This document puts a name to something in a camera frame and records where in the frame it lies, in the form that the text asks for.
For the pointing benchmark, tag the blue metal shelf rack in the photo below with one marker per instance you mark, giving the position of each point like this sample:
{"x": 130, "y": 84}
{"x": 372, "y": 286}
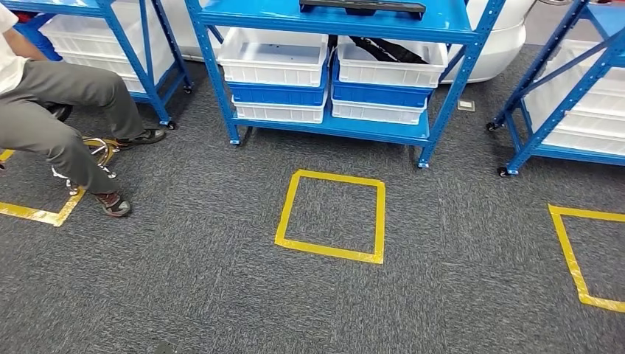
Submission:
{"x": 561, "y": 110}
{"x": 146, "y": 83}
{"x": 342, "y": 22}

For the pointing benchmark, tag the long black plastic part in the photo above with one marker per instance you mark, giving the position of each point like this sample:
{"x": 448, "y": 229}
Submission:
{"x": 361, "y": 7}

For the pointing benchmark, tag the black curved plastic strip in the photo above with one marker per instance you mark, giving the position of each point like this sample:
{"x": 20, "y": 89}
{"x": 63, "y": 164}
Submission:
{"x": 390, "y": 51}

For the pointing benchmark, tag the grey floor outlet plate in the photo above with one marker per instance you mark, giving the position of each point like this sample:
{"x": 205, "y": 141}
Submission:
{"x": 466, "y": 105}

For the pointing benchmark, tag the large white storage bin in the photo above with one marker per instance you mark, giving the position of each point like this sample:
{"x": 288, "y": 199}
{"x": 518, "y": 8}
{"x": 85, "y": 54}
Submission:
{"x": 600, "y": 117}
{"x": 132, "y": 83}
{"x": 595, "y": 144}
{"x": 610, "y": 63}
{"x": 88, "y": 41}

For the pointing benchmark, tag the chrome base stool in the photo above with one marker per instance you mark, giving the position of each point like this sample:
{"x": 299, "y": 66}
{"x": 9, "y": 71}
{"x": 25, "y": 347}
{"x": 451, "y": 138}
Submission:
{"x": 100, "y": 151}

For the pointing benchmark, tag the white vehicle body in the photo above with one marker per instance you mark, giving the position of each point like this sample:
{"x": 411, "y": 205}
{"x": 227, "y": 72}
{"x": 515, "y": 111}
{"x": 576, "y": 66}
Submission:
{"x": 493, "y": 49}

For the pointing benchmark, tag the person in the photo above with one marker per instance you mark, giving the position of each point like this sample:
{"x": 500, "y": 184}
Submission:
{"x": 63, "y": 93}

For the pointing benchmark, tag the dark left wrist camera bracket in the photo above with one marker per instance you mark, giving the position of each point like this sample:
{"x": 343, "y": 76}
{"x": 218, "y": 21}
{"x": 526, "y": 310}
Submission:
{"x": 165, "y": 348}

